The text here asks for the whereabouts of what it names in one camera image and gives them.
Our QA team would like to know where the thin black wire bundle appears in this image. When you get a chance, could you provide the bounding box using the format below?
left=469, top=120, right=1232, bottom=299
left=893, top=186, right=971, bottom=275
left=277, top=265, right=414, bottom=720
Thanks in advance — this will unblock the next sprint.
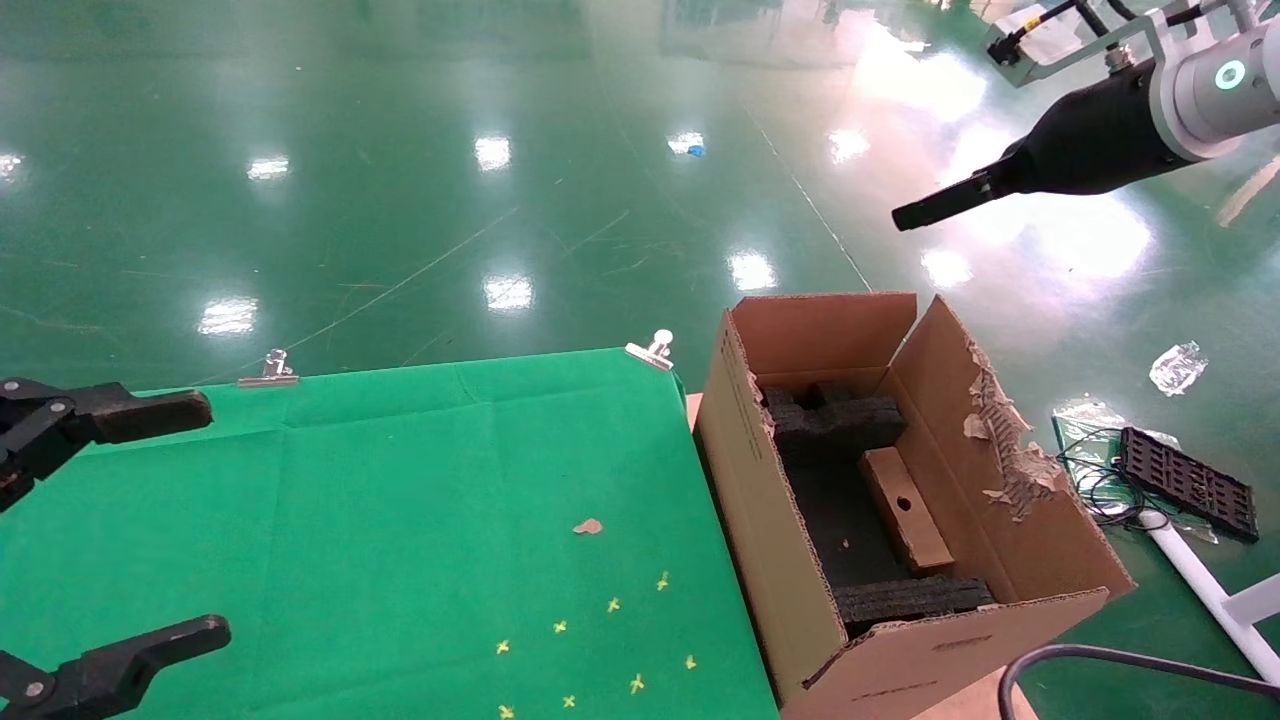
left=1054, top=428, right=1173, bottom=528

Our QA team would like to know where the smooth black cable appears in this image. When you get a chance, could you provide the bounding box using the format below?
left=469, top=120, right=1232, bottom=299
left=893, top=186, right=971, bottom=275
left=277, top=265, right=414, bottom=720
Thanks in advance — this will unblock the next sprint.
left=996, top=644, right=1280, bottom=720

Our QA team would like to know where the clear plastic bag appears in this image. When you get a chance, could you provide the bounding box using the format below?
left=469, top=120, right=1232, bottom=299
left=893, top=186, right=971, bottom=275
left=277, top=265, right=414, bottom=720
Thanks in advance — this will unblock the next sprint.
left=1050, top=399, right=1223, bottom=547

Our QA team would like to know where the small brown cardboard box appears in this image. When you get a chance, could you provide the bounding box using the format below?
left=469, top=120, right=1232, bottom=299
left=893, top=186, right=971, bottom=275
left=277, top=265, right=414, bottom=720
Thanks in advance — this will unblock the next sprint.
left=859, top=446, right=957, bottom=579

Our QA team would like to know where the white metal frame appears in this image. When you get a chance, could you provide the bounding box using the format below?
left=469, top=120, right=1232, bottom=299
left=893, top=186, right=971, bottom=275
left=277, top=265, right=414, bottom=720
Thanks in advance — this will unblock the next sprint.
left=1143, top=508, right=1280, bottom=697

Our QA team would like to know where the crumpled clear plastic wrap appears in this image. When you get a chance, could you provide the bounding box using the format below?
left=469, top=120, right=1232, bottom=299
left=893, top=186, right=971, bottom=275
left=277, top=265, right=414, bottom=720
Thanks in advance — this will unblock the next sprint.
left=1149, top=340, right=1210, bottom=397

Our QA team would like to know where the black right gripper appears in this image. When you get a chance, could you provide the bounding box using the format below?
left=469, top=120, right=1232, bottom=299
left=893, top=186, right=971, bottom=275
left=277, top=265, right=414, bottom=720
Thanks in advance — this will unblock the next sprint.
left=891, top=58, right=1193, bottom=233

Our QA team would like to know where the thick black braided cable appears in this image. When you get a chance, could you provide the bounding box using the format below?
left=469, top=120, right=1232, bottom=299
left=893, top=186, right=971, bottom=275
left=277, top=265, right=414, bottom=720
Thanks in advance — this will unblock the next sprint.
left=1018, top=0, right=1206, bottom=43

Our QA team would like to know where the large open cardboard carton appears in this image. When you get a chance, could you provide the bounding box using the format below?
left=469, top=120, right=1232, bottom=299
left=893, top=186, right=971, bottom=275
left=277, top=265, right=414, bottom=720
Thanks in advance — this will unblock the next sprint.
left=694, top=291, right=1137, bottom=720

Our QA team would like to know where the notched black foam block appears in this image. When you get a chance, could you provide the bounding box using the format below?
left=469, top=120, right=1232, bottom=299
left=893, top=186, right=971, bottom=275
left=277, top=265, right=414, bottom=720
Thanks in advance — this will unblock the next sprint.
left=759, top=382, right=910, bottom=467

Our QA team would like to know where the silver binder clip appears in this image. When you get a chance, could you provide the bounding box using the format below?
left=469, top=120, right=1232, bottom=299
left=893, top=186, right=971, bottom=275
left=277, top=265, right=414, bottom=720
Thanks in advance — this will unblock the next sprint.
left=238, top=349, right=300, bottom=388
left=625, top=329, right=675, bottom=373

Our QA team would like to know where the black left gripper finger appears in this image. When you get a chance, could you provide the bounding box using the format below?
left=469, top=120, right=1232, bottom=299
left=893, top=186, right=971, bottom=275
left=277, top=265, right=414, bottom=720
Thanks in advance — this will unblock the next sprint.
left=0, top=615, right=232, bottom=720
left=0, top=378, right=214, bottom=513

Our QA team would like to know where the black plastic grid tray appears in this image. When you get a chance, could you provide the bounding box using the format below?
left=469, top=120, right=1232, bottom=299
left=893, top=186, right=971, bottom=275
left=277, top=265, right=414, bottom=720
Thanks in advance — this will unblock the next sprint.
left=1117, top=426, right=1262, bottom=545

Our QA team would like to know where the green table cloth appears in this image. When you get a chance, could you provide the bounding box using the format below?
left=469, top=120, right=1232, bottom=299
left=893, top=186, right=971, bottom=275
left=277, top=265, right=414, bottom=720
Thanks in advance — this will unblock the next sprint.
left=0, top=348, right=781, bottom=720

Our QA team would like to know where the black foam carton lining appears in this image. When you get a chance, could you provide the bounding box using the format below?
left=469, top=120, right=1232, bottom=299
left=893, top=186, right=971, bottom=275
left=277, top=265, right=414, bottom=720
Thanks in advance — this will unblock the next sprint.
left=782, top=452, right=917, bottom=593

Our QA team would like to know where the flat black foam block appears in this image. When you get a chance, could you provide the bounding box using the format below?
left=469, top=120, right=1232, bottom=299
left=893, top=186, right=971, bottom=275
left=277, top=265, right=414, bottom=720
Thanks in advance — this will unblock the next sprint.
left=832, top=576, right=997, bottom=632

